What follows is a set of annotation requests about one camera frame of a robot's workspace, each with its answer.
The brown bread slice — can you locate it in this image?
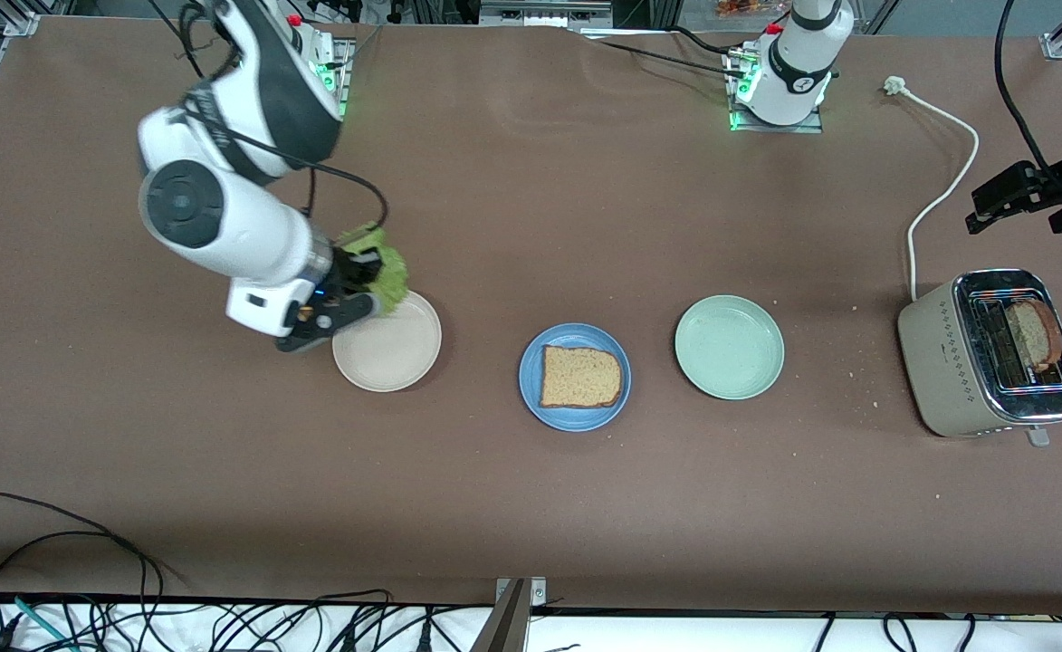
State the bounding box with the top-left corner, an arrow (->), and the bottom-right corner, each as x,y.
1006,299 -> 1062,374
541,345 -> 624,409

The grey metal box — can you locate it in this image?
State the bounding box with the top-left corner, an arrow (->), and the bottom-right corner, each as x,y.
479,0 -> 613,28

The green lettuce leaf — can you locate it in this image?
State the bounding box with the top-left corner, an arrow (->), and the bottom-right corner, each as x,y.
336,225 -> 410,317

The green round plate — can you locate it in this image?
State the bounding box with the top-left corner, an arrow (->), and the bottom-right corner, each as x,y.
675,295 -> 786,401

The blue round plate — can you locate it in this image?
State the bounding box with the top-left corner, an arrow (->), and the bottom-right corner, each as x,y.
519,323 -> 632,433

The white toaster power cable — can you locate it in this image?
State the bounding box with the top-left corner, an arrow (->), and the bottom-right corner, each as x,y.
884,76 -> 981,302

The metal post bracket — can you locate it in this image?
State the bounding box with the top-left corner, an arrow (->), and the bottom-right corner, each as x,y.
472,577 -> 550,652

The beige chrome toaster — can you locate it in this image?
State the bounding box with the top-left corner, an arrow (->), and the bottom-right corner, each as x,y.
897,268 -> 1062,447

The teal cable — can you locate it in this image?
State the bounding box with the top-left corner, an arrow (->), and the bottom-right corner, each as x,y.
13,595 -> 75,652

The white round plate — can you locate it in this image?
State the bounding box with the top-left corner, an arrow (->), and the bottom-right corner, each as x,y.
331,290 -> 443,393

